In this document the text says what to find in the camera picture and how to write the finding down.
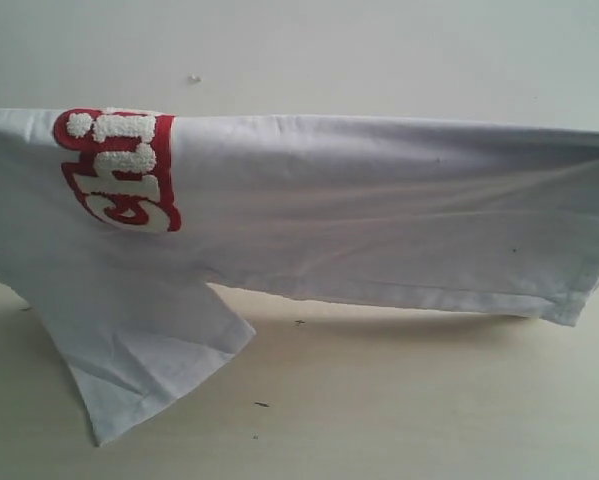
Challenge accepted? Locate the white t-shirt red lettering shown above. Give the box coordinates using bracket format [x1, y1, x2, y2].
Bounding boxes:
[0, 108, 599, 445]

